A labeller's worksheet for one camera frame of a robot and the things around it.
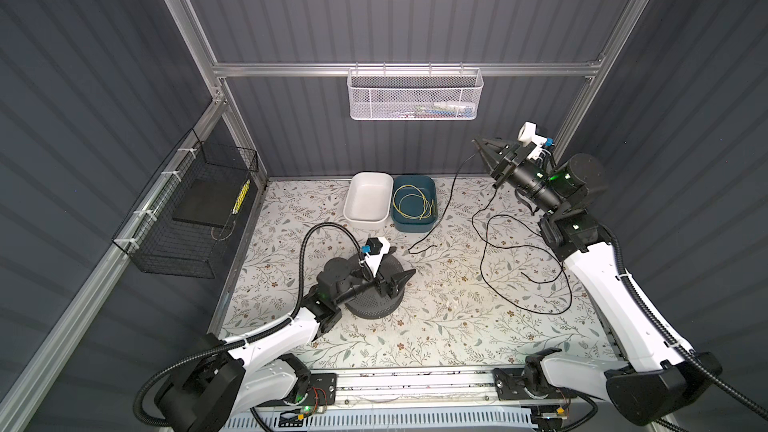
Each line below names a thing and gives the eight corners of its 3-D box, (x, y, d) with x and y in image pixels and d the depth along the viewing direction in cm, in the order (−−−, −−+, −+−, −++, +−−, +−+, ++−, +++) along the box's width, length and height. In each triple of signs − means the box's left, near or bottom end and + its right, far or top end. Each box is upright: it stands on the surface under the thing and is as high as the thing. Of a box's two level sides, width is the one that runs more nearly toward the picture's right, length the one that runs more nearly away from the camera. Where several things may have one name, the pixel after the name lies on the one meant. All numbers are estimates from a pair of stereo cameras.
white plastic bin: (344, 232, 107) (342, 221, 102) (350, 182, 122) (349, 171, 117) (393, 231, 106) (393, 221, 102) (393, 182, 122) (393, 171, 117)
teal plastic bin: (392, 232, 106) (392, 221, 101) (392, 187, 120) (392, 175, 115) (438, 232, 106) (440, 220, 101) (432, 187, 120) (434, 175, 115)
